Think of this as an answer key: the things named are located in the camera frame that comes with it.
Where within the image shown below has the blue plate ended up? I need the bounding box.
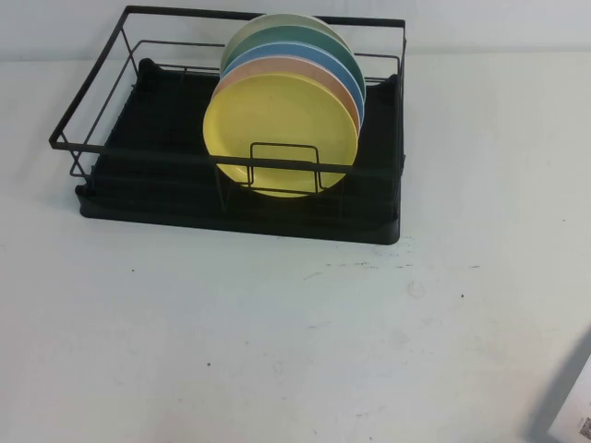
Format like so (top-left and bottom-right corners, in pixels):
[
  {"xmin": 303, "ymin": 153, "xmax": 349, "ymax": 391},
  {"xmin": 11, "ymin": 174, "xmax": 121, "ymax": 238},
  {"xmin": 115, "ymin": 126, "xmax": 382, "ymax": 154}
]
[{"xmin": 221, "ymin": 40, "xmax": 368, "ymax": 116}]

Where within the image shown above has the pale green plate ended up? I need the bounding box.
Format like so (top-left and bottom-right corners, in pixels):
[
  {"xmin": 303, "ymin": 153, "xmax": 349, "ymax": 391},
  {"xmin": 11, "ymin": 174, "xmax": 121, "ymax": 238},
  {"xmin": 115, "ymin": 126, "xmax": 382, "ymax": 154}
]
[{"xmin": 220, "ymin": 12, "xmax": 345, "ymax": 71}]

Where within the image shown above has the yellow plate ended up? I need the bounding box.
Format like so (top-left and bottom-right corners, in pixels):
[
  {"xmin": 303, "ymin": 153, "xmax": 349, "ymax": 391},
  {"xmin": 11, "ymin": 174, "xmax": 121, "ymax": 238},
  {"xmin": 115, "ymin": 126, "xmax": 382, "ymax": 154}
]
[{"xmin": 202, "ymin": 73, "xmax": 361, "ymax": 199}]

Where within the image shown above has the black plastic drain tray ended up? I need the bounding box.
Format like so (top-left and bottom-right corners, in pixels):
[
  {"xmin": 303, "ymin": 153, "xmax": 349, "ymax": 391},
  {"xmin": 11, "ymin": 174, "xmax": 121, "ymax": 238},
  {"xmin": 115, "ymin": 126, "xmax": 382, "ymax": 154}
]
[{"xmin": 78, "ymin": 56, "xmax": 408, "ymax": 245}]

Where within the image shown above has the black wire dish rack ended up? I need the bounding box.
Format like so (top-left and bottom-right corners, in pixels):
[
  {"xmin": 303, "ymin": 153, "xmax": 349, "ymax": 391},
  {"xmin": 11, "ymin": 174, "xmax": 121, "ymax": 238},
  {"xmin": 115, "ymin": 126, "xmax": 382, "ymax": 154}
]
[{"xmin": 47, "ymin": 5, "xmax": 408, "ymax": 210}]

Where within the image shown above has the pink plate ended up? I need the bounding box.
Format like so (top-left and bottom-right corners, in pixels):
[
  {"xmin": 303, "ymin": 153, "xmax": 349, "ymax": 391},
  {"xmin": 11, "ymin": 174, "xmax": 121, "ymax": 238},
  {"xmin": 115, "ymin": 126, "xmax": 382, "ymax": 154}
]
[{"xmin": 212, "ymin": 55, "xmax": 367, "ymax": 136}]

